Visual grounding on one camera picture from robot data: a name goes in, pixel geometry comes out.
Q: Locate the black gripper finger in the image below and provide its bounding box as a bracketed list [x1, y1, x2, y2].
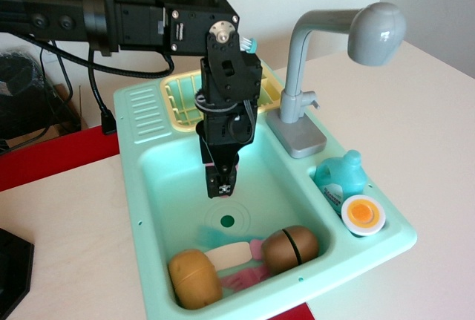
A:
[220, 166, 238, 197]
[205, 166, 221, 198]

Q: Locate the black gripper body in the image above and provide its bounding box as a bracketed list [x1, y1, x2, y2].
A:
[194, 91, 256, 164]

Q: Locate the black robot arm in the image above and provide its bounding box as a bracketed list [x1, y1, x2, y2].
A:
[1, 0, 262, 197]

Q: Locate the yellow drying rack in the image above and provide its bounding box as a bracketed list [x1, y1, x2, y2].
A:
[160, 62, 284, 132]

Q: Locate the mint green toy sink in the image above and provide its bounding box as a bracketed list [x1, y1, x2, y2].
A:
[114, 75, 417, 319]

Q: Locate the pink toy cup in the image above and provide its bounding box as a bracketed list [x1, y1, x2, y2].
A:
[220, 239, 271, 292]

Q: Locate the cream toy spatula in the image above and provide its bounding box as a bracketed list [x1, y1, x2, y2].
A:
[205, 241, 252, 271]

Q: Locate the teal white toy brush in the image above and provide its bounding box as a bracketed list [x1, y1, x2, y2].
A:
[240, 36, 258, 53]

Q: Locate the brown toy kiwi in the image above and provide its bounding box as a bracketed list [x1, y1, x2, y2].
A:
[261, 225, 320, 275]

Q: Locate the tan toy potato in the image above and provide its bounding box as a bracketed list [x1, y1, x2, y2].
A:
[168, 249, 223, 310]

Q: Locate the teal toy detergent bottle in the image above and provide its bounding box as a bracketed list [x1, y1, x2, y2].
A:
[313, 150, 368, 215]

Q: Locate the toy egg half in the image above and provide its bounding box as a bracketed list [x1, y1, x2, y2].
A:
[341, 195, 386, 237]

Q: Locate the grey toy faucet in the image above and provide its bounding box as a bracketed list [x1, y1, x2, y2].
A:
[266, 2, 407, 159]

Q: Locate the red board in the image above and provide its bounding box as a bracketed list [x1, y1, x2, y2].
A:
[1, 126, 119, 191]

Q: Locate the black bag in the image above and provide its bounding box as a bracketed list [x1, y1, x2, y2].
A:
[1, 51, 52, 140]

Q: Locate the black cable with plug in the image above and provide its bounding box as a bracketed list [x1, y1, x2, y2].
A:
[22, 33, 175, 136]

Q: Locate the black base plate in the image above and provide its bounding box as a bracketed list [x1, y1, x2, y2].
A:
[1, 229, 34, 319]

